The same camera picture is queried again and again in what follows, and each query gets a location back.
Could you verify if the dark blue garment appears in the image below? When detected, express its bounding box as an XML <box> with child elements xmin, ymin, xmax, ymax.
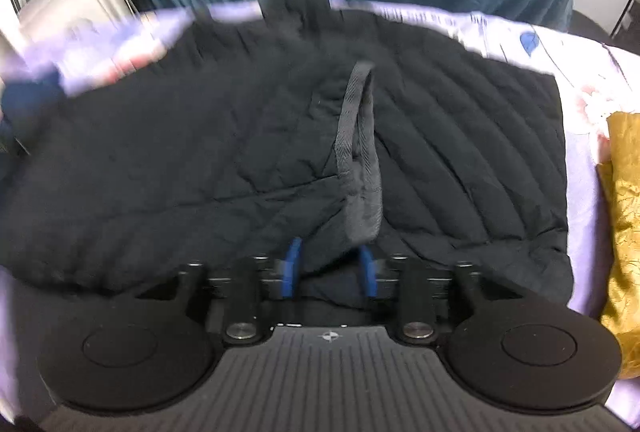
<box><xmin>0</xmin><ymin>71</ymin><xmax>68</xmax><ymax>163</ymax></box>

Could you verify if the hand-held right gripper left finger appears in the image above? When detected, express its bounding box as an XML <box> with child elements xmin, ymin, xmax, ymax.
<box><xmin>174</xmin><ymin>237</ymin><xmax>305</xmax><ymax>346</ymax></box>

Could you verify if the purple printed bed sheet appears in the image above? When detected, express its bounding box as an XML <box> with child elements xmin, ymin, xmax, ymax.
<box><xmin>0</xmin><ymin>0</ymin><xmax>640</xmax><ymax>419</ymax></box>

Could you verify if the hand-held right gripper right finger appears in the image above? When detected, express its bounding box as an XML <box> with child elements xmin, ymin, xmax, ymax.
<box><xmin>358</xmin><ymin>245</ymin><xmax>484</xmax><ymax>346</ymax></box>

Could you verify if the black quilted jacket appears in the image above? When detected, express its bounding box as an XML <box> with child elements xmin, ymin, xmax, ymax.
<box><xmin>0</xmin><ymin>0</ymin><xmax>576</xmax><ymax>309</ymax></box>

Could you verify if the gold crinkled cloth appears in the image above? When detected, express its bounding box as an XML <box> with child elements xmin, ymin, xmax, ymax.
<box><xmin>596</xmin><ymin>111</ymin><xmax>640</xmax><ymax>354</ymax></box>

